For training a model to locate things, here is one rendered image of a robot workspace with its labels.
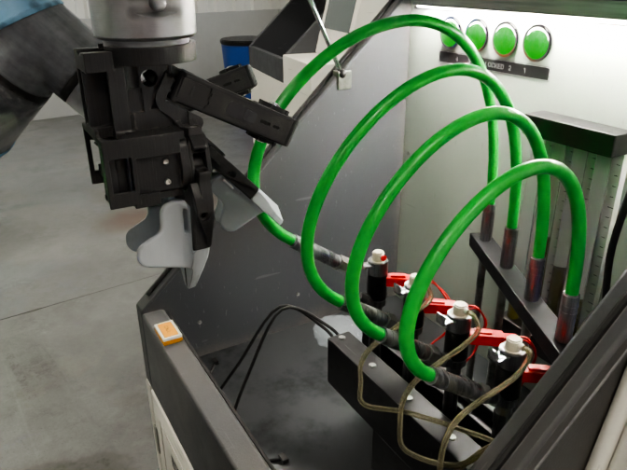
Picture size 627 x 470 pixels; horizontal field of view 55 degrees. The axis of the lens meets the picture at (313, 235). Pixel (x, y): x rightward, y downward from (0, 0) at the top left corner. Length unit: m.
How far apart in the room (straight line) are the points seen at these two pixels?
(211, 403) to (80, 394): 1.70
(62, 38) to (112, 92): 0.19
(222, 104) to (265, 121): 0.04
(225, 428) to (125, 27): 0.52
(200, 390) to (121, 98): 0.50
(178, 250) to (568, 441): 0.37
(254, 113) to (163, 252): 0.14
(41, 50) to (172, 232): 0.24
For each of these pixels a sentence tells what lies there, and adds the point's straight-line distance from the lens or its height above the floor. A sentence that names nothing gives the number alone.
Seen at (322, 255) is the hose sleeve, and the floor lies 1.15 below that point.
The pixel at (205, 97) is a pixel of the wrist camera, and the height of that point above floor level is 1.39.
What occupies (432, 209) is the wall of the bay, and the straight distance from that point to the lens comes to 1.15.
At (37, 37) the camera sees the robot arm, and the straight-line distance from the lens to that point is 0.66.
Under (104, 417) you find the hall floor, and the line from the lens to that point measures 2.39.
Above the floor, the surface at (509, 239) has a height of 1.15.
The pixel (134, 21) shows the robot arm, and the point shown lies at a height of 1.45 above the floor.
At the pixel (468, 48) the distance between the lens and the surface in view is 0.82.
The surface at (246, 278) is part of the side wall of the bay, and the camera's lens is 1.10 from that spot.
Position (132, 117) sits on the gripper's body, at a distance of 0.48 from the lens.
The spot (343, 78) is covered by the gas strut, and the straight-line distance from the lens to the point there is 1.08.
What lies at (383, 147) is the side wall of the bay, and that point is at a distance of 1.16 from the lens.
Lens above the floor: 1.48
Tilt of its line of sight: 24 degrees down
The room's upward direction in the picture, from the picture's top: straight up
